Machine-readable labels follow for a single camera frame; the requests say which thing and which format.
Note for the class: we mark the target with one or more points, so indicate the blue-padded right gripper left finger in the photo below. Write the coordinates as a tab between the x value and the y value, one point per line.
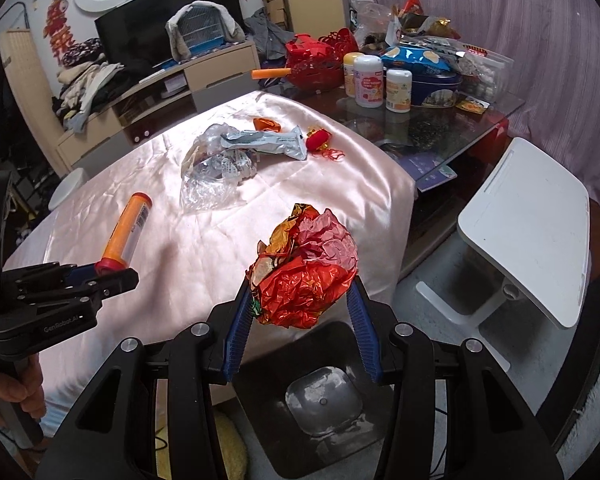
109	432

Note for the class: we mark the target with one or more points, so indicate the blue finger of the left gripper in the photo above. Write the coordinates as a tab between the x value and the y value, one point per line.
72	274

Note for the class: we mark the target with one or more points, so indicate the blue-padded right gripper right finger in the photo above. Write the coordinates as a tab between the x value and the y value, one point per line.
491	433

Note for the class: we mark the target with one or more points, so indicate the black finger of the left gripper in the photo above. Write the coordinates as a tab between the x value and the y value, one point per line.
108	285

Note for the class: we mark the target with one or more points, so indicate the orange tube bottle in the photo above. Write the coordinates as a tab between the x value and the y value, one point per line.
123	240

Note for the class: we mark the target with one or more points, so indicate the clear plastic bag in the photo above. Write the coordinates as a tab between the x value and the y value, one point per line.
211	174

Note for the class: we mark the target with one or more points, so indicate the red foil wrapper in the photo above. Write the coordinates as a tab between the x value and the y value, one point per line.
308	263

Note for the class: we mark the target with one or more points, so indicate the silver foil snack packet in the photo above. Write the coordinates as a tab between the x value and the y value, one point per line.
291	143

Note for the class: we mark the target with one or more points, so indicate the red plush lantern ornament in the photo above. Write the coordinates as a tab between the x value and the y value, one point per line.
318	143

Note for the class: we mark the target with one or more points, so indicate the black trash bin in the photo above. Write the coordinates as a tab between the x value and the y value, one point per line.
311	403

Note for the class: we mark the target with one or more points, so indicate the person's left hand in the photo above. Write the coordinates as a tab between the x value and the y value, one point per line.
27	390

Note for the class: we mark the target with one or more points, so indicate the white round stool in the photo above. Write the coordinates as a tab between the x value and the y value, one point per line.
69	184

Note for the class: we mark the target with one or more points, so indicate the yellow cushion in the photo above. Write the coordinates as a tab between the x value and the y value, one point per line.
233	449

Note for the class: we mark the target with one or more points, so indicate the beige TV cabinet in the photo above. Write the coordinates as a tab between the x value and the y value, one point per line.
162	99

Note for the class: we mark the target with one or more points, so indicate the pile of clothes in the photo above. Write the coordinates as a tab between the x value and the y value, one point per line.
84	72

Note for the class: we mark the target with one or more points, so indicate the pink satin tablecloth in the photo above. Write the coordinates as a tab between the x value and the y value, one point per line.
190	261

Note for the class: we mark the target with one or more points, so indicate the orange crumpled paper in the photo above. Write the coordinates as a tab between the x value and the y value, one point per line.
266	124

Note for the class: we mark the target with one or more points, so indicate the white folding side table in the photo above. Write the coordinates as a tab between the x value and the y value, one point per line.
531	221

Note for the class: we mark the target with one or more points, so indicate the black television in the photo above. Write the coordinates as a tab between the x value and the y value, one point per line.
136	30

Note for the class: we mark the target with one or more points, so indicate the purple booklet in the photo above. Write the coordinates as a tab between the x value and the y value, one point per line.
427	169

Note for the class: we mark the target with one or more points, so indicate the covered bird cage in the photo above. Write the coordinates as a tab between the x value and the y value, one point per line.
199	27

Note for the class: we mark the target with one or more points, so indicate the red cutout lantern basket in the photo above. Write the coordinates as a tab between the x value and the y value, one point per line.
317	64

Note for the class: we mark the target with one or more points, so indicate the yellow-capped bottle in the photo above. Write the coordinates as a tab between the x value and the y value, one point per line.
349	73

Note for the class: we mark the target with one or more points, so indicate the yellow snack sachet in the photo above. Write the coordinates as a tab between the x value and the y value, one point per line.
472	105

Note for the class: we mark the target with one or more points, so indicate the white bottle pink label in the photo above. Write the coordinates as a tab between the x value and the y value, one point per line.
368	81

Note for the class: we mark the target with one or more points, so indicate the white bottle orange label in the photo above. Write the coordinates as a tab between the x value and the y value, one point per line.
398	90

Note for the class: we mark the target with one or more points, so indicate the blue cookie tin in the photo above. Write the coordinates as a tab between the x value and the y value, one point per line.
436	90

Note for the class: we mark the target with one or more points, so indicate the clear bag of snacks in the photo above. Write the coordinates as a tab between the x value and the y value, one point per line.
485	73

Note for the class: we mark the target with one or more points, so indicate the blue chip bag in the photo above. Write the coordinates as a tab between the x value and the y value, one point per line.
416	60

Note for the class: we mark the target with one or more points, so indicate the purple curtain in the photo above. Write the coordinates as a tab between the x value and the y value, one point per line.
555	46

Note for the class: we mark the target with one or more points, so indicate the red paper wall decoration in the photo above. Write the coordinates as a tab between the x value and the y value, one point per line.
57	29

